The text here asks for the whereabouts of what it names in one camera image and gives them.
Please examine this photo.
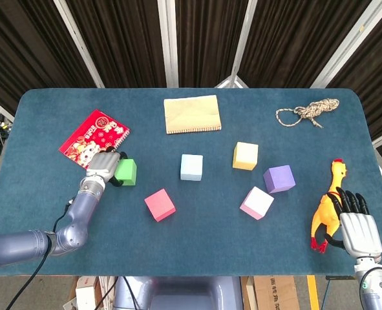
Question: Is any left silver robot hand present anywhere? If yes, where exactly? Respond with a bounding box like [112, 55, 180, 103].
[85, 145, 129, 188]

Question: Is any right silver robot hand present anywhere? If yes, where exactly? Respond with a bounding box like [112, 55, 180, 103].
[325, 186, 382, 259]

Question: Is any green foam cube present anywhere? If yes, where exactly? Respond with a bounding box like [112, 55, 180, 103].
[114, 158, 138, 187]

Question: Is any purple foam cube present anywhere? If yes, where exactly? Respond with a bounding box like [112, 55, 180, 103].
[262, 165, 297, 194]

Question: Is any yellow foam cube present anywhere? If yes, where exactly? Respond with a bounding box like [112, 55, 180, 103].
[232, 141, 259, 171]

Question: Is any red spiral notebook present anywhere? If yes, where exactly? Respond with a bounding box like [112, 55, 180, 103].
[58, 109, 131, 175]

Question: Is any yellow rubber chicken toy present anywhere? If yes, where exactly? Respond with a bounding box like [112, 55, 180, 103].
[310, 158, 348, 254]

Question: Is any red foam cube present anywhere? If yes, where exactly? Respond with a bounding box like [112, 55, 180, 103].
[143, 189, 177, 223]

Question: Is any light blue foam cube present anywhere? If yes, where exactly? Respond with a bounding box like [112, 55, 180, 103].
[180, 154, 204, 181]

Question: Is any pale yellow spiral notebook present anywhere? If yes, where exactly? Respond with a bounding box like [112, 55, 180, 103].
[163, 94, 222, 135]

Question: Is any brown printed cardboard box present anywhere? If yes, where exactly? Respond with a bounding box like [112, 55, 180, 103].
[253, 276, 300, 310]

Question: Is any pink foam cube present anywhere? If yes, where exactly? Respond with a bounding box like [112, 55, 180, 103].
[239, 186, 275, 222]

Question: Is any dark brown pleated curtain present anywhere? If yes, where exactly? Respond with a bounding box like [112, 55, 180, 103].
[0, 0, 382, 169]

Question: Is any white cardboard box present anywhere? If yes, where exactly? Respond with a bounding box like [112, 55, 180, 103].
[63, 276, 114, 310]

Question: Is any teal felt table cover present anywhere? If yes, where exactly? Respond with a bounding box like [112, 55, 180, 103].
[0, 87, 382, 278]

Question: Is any grey-blue robot torso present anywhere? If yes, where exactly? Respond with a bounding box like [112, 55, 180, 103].
[112, 276, 243, 310]

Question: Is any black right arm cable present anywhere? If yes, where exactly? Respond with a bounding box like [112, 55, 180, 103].
[359, 266, 382, 310]

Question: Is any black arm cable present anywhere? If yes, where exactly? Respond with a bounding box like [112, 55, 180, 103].
[359, 266, 382, 310]
[0, 198, 75, 310]

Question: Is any white metal frame post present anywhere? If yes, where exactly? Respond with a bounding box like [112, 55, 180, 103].
[52, 0, 106, 88]
[310, 0, 382, 88]
[214, 0, 260, 89]
[157, 0, 180, 88]

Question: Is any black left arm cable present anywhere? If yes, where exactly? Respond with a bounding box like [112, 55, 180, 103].
[0, 198, 75, 310]

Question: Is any braided beige rope bundle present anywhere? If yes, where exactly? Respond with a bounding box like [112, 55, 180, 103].
[275, 98, 341, 129]

